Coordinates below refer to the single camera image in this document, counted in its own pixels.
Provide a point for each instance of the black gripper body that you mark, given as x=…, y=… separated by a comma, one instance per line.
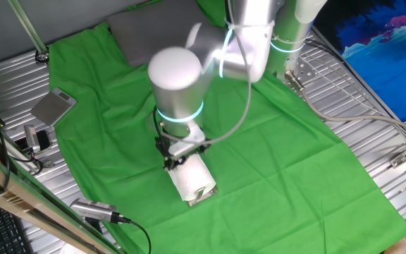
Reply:
x=182, y=160

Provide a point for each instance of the black camera stand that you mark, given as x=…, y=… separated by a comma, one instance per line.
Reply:
x=93, y=224

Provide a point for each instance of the grey flat pad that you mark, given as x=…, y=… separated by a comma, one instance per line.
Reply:
x=143, y=31

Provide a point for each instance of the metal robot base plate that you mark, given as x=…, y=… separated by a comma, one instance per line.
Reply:
x=305, y=72

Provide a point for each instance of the blue painted picture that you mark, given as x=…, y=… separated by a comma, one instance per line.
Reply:
x=382, y=63

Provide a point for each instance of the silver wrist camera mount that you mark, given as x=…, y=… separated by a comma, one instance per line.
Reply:
x=189, y=141

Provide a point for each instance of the black clamp bracket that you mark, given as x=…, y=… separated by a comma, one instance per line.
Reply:
x=43, y=139

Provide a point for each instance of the aluminium frame strut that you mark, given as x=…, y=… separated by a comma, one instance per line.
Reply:
x=26, y=24

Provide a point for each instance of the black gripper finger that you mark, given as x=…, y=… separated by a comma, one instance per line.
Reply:
x=169, y=164
x=205, y=145

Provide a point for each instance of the green cloth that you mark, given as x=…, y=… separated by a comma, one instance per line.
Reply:
x=277, y=158

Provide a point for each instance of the silver ribbed camera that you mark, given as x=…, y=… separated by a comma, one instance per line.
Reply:
x=93, y=210

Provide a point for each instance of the small silver camera on mount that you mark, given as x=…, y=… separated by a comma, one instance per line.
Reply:
x=31, y=137

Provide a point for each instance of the silver digital kitchen scale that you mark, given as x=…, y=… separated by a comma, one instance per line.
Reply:
x=51, y=107

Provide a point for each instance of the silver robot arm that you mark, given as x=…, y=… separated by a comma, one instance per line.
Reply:
x=175, y=88

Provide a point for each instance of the aluminium frame bar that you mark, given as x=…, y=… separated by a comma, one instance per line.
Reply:
x=12, y=197

